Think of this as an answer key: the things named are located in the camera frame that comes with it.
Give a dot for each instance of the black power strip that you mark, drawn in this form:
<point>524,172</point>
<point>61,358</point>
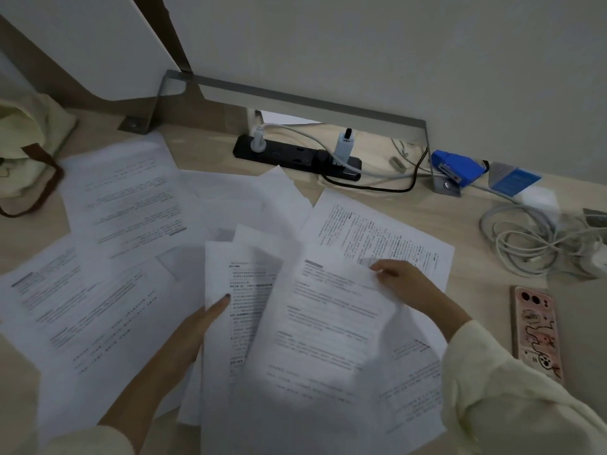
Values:
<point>284,153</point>

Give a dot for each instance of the white adapter with black connector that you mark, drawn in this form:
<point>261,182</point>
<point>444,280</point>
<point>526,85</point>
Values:
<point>343,149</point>

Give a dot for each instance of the printed sheet with grey header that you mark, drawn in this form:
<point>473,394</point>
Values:
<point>322,336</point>

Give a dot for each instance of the white charger block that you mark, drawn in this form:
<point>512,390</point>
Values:
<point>540,198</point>

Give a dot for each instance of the person's right hand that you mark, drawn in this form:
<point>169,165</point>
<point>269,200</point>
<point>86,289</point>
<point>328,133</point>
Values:
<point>422,293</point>

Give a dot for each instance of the pile of scattered printed papers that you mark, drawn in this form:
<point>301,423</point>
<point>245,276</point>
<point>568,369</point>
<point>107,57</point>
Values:
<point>123,203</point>

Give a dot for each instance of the blue stapler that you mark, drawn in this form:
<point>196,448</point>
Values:
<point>455,166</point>

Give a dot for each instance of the printed sheet with plain text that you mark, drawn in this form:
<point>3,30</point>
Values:
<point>246,298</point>

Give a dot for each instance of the person's left thumb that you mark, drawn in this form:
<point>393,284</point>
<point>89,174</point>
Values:
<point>217,310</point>

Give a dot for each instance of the person's left forearm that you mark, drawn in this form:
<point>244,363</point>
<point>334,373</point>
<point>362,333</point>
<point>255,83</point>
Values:
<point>137,402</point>

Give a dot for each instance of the phone with pink cartoon case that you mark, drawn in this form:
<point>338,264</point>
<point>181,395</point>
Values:
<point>536,336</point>

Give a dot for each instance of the white board panel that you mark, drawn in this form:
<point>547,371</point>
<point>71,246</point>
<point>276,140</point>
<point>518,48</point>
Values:
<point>95,42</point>

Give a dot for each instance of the person's right forearm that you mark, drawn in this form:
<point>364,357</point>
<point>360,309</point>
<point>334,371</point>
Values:
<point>512,402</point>

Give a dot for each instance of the small white round plug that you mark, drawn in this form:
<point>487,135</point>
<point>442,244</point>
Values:
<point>258,141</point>

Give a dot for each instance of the person's left hand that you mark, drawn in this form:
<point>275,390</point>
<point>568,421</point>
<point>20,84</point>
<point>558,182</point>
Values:
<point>189,336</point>

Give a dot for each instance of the person's right fingers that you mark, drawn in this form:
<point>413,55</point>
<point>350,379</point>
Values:
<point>389,272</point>

